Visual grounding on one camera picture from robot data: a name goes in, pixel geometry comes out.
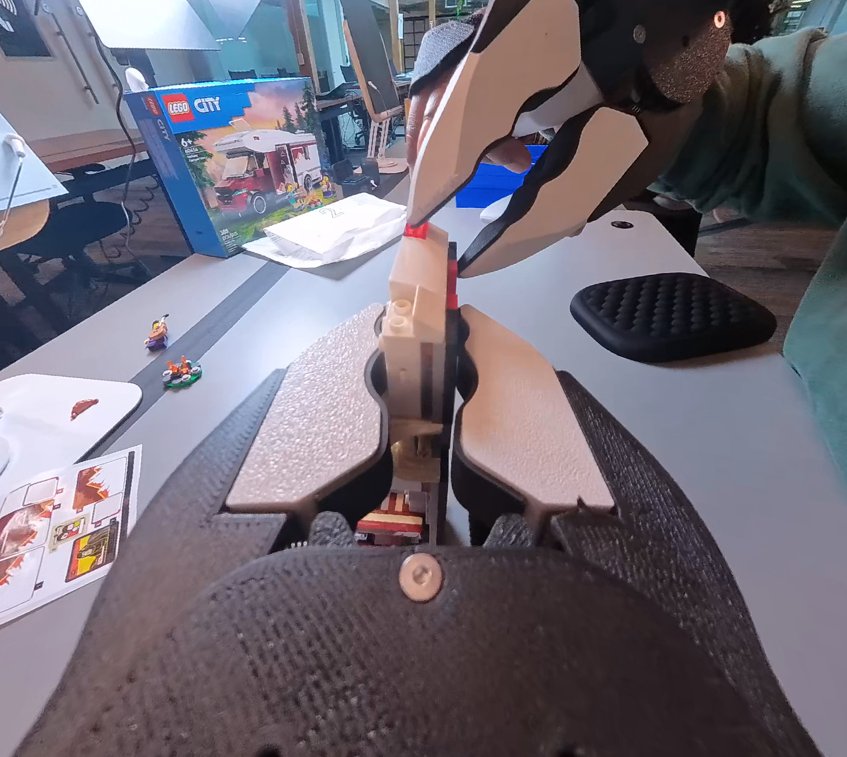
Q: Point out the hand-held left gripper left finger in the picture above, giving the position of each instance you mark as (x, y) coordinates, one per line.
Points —
(311, 433)

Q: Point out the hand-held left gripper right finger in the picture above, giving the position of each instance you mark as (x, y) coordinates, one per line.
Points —
(536, 439)

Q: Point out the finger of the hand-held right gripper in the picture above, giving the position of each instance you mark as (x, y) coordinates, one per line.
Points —
(503, 62)
(582, 175)

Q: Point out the red tan brick toy truck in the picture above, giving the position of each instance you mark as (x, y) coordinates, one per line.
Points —
(417, 340)

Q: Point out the transparent red tile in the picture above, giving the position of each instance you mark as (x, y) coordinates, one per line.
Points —
(415, 231)

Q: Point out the building instruction booklet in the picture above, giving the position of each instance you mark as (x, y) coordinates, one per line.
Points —
(33, 181)

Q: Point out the person's right forearm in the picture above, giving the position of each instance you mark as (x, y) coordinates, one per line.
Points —
(781, 128)

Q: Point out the grey desk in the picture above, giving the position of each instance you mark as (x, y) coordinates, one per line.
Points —
(695, 439)

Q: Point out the person's right hand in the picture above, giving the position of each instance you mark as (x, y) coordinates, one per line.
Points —
(423, 108)

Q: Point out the blue plastic bin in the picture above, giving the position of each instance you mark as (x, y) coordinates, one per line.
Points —
(489, 184)

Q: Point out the brick campfire on green base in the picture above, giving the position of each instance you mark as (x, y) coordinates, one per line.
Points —
(182, 376)

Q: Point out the pale wooden board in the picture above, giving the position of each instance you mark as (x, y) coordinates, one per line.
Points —
(380, 138)

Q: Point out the purple toy minifigure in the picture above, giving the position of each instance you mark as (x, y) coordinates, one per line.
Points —
(157, 337)

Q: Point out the white paper bag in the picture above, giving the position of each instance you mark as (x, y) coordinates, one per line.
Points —
(337, 227)

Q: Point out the brown brick piece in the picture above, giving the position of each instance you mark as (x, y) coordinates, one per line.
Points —
(84, 407)

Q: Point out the sticker sheet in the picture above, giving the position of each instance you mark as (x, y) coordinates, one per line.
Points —
(66, 525)

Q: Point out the white plastic board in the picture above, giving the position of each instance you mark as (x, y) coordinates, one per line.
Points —
(40, 426)

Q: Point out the blue toy set box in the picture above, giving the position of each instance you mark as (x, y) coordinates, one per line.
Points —
(185, 188)

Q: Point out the black office chair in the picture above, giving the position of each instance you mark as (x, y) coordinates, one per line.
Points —
(86, 221)

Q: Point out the wooden table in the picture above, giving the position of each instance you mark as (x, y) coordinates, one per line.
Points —
(86, 148)

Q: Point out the small white object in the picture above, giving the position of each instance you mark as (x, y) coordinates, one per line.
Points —
(136, 79)

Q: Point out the dark wall sign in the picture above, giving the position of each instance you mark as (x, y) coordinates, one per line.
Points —
(23, 16)

